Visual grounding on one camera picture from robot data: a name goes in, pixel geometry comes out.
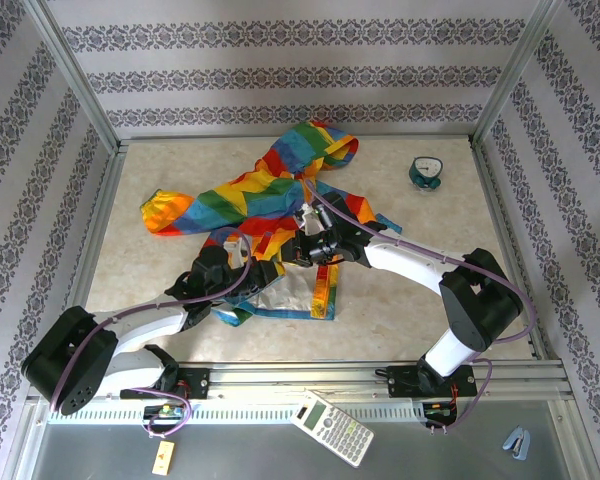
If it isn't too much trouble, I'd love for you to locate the rainbow striped jacket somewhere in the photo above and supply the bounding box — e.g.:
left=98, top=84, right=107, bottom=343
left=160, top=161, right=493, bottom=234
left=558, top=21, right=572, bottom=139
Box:
left=139, top=120, right=404, bottom=326

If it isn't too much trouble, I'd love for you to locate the teal alarm clock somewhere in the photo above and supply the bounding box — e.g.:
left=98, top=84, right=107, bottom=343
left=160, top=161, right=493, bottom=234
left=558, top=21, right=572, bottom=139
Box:
left=408, top=155, right=444, bottom=192

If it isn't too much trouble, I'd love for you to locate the white scientific calculator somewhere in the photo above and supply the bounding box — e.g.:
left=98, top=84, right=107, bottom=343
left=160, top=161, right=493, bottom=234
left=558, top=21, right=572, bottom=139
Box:
left=289, top=391, right=376, bottom=469

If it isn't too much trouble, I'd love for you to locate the small yellow card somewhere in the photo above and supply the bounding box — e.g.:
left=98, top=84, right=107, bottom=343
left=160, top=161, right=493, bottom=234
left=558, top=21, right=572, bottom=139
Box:
left=151, top=440, right=176, bottom=476

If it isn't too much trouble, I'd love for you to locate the blue stapler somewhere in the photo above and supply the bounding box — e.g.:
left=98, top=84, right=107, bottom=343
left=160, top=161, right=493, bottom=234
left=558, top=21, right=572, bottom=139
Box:
left=502, top=425, right=532, bottom=460

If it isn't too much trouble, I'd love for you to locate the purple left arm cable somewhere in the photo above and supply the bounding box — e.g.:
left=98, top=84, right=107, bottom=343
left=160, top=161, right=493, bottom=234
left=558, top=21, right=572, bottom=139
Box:
left=48, top=227, right=254, bottom=436

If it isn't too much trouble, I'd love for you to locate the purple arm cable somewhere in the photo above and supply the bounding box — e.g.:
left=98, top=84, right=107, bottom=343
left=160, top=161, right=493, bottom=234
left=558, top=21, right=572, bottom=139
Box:
left=303, top=179, right=537, bottom=435
left=48, top=227, right=254, bottom=436

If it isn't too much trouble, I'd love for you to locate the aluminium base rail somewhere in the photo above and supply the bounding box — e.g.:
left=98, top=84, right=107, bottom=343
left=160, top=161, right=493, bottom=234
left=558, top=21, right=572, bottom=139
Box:
left=179, top=359, right=567, bottom=401

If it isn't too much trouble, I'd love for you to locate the perforated metal cable duct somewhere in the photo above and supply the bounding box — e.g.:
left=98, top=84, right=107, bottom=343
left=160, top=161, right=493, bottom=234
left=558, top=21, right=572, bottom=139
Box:
left=44, top=399, right=481, bottom=425

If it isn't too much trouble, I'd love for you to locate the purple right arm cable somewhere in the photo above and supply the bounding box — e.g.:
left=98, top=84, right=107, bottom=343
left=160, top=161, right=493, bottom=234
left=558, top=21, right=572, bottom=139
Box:
left=303, top=179, right=537, bottom=435

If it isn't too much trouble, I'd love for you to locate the aluminium frame post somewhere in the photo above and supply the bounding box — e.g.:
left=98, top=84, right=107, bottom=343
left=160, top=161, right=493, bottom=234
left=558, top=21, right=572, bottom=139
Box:
left=471, top=0, right=556, bottom=147
left=22, top=0, right=120, bottom=151

